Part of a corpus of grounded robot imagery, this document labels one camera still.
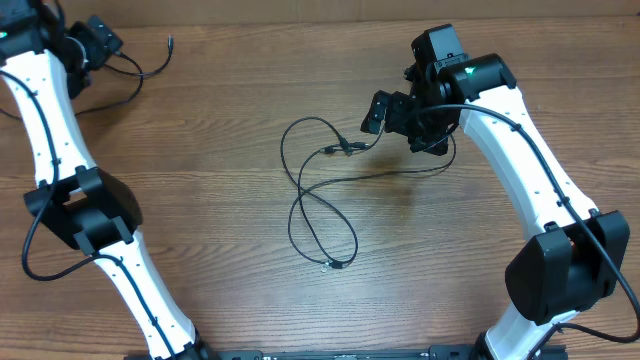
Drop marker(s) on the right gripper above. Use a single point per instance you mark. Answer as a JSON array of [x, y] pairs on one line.
[[437, 141]]

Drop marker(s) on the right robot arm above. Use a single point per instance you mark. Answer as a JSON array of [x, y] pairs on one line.
[[573, 252]]

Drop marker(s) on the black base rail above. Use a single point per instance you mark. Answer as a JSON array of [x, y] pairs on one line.
[[345, 354]]

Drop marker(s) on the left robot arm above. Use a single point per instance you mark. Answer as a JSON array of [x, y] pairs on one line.
[[45, 64]]

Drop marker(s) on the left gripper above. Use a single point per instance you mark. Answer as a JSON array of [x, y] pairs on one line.
[[99, 48]]

